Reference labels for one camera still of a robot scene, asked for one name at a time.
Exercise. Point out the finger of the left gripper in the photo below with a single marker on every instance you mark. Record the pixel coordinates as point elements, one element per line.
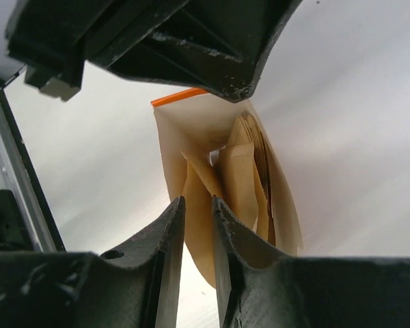
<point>220,46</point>

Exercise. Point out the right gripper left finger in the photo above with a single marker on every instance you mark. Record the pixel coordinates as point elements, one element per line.
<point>135,284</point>

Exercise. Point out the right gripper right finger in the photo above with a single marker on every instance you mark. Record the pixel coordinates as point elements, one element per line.
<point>259,286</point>

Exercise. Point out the brown paper coffee filter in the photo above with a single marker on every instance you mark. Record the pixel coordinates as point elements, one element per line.
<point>200,186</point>

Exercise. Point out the orange coffee filter box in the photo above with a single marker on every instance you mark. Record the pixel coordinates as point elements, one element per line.
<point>199,122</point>

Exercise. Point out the stack of brown filters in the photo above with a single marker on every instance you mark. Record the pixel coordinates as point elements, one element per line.
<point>244,168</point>

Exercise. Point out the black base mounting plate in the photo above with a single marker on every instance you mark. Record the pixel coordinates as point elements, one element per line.
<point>14,236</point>

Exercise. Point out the aluminium front rail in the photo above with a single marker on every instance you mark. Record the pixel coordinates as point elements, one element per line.
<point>18,176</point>

